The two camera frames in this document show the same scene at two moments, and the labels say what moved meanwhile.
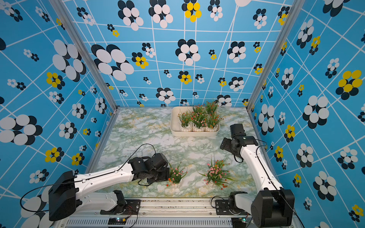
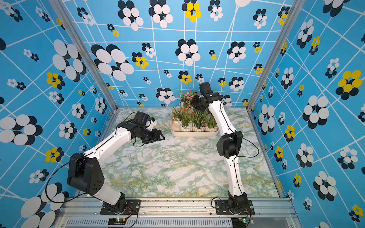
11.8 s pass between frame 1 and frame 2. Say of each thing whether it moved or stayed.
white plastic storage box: stayed
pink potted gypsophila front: moved
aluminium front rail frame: stayed
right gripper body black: moved
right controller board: stayed
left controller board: stayed
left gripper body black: moved
